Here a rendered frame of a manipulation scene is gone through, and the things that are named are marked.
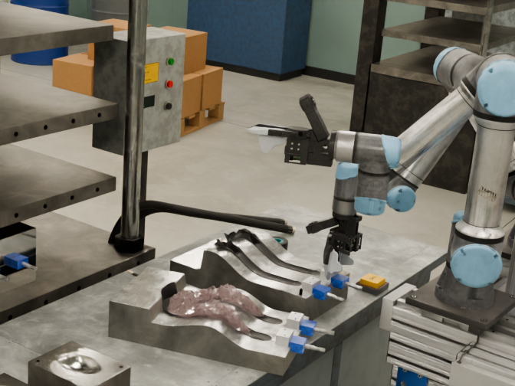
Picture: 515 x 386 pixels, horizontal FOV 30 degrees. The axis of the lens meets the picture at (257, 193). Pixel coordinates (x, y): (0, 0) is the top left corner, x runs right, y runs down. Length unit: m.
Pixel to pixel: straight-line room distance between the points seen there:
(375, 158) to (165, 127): 1.36
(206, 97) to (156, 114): 4.47
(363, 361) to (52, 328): 1.07
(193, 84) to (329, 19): 2.80
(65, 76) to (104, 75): 4.67
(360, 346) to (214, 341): 0.75
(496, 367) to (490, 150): 0.53
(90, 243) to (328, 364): 0.93
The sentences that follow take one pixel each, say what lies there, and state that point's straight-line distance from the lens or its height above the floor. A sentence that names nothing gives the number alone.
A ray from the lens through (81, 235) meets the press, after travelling 3.41.
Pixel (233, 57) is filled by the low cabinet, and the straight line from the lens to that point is 10.08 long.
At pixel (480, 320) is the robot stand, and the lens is 2.44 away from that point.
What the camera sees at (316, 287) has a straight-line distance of 2.81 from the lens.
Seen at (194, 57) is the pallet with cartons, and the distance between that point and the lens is 7.79.
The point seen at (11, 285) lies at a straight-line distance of 3.00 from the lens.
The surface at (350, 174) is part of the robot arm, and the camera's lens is 2.76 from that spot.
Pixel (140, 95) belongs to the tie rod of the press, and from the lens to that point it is 3.12.
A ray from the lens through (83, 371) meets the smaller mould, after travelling 2.43.
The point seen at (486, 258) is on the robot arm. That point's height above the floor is 1.23.
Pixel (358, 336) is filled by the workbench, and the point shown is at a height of 0.65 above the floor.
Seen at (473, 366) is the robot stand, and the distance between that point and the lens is 2.41.
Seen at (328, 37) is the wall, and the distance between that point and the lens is 10.11.
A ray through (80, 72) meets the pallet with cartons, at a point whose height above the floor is 0.38.
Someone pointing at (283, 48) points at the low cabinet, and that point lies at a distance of 9.75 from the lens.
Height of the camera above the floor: 2.05
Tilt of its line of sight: 19 degrees down
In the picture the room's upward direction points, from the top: 5 degrees clockwise
